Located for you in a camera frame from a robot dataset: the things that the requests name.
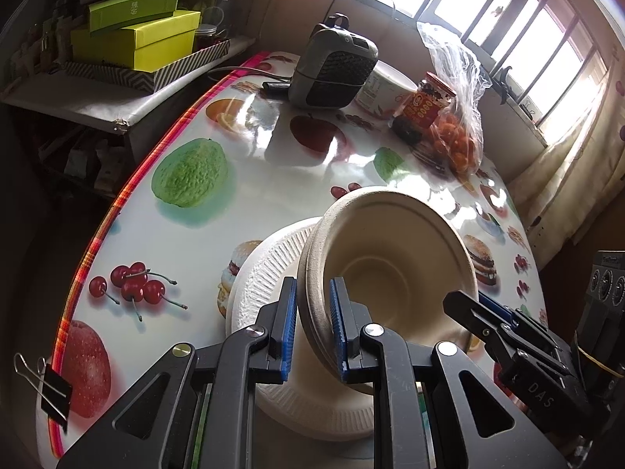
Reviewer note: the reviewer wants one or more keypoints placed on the grey zigzag patterned box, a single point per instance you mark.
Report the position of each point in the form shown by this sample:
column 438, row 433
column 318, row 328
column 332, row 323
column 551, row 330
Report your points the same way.
column 166, row 75

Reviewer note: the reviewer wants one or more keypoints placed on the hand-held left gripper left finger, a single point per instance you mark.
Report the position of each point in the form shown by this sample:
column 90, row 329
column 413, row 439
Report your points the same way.
column 285, row 332

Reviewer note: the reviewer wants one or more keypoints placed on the grey portable fan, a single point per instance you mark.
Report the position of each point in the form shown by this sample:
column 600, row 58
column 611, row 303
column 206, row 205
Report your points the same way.
column 332, row 68

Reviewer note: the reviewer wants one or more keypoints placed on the black binder clip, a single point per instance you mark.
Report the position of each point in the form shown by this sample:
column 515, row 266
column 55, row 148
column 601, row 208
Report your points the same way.
column 53, row 395

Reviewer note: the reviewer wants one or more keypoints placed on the glass jar with red label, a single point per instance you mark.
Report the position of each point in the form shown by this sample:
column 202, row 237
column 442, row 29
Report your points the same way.
column 422, row 107

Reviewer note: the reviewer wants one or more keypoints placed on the white shelf board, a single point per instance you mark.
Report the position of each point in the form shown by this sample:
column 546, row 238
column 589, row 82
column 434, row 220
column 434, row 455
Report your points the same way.
column 73, row 102

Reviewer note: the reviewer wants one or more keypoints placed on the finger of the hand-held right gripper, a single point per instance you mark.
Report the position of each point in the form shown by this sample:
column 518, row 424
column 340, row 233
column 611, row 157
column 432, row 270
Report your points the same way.
column 468, row 310
column 498, row 308

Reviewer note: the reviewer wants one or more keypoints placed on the flat green box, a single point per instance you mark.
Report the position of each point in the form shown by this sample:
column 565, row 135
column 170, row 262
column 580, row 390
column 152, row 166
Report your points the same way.
column 132, row 10

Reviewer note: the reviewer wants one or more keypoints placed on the lime green box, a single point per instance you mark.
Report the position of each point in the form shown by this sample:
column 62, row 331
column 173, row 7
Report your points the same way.
column 141, row 41

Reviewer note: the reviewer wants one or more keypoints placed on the pile of small oranges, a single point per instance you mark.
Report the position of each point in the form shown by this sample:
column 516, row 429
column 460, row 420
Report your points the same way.
column 456, row 141

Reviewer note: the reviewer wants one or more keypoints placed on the window with metal bars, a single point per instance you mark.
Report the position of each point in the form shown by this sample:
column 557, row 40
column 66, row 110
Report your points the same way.
column 488, row 0

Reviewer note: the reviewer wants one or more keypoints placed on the clear plastic bag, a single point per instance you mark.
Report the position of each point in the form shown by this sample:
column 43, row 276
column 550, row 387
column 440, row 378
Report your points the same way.
column 454, row 58

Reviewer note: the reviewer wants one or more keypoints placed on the small glass jar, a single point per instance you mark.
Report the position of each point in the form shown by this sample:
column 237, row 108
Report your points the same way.
column 210, row 32

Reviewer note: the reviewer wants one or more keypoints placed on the white round tub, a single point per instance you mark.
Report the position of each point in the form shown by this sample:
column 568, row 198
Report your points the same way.
column 385, row 93

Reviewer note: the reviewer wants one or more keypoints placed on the heart printed curtain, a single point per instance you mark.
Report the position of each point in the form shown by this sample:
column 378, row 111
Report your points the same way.
column 576, row 171

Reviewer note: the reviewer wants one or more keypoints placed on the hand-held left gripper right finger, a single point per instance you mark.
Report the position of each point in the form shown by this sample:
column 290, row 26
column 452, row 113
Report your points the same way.
column 342, row 332

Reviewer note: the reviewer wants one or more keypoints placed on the black window latch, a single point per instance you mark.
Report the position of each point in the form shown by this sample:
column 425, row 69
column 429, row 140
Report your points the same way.
column 505, row 83

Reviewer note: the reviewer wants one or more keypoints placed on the row of small bottles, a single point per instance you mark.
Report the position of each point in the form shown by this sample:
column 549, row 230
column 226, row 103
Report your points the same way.
column 44, row 34

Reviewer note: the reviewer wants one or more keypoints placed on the fruit printed tablecloth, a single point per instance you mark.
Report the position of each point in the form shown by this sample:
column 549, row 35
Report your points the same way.
column 171, row 234

